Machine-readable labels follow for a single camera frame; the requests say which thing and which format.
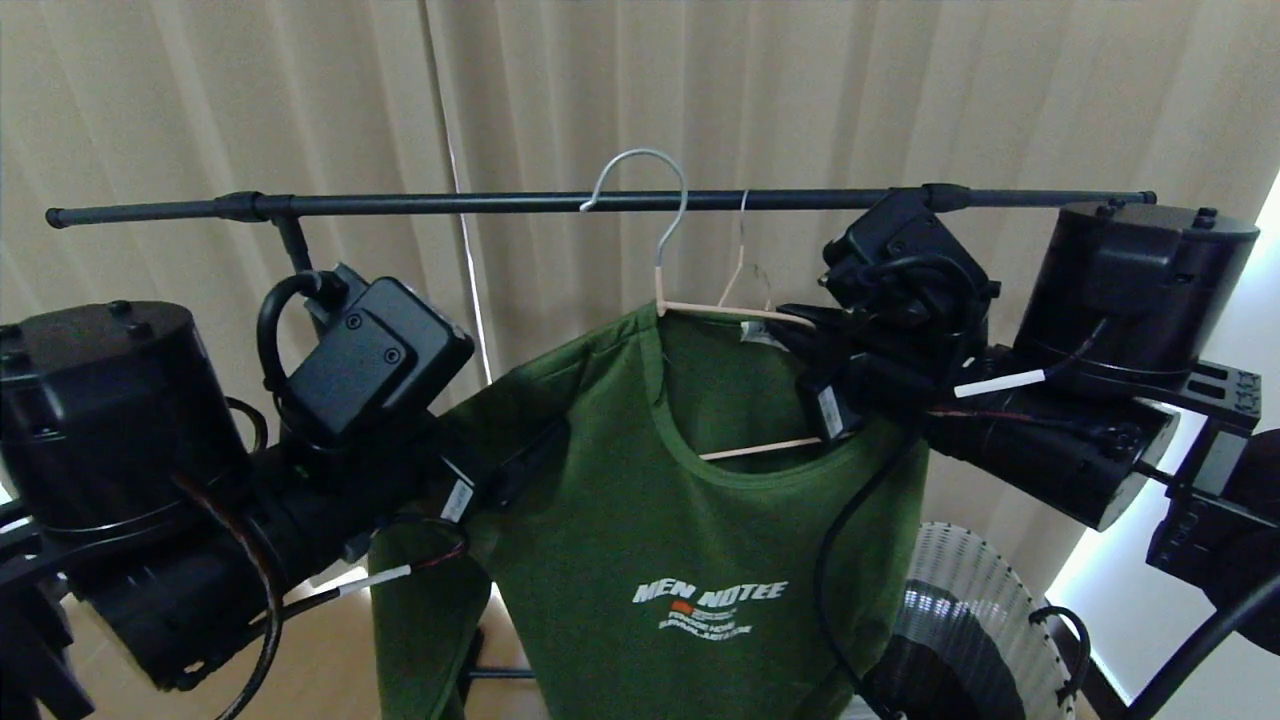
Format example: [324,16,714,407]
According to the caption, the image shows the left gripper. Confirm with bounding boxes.
[285,422,575,586]

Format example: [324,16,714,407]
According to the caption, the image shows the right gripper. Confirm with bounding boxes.
[763,303,946,446]

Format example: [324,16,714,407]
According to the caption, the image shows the green long-sleeved shirt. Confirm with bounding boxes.
[368,303,933,720]

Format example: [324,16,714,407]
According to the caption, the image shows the pink clothes hanger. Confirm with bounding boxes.
[716,190,778,313]
[579,148,853,463]

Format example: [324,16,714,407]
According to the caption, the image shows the black clothes rack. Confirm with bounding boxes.
[45,183,1158,683]

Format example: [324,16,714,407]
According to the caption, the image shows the white laundry basket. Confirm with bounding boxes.
[865,522,1093,720]

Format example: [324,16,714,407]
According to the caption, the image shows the beige curtain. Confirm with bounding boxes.
[0,0,1280,601]

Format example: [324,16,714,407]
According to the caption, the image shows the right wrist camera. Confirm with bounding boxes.
[820,188,1001,331]

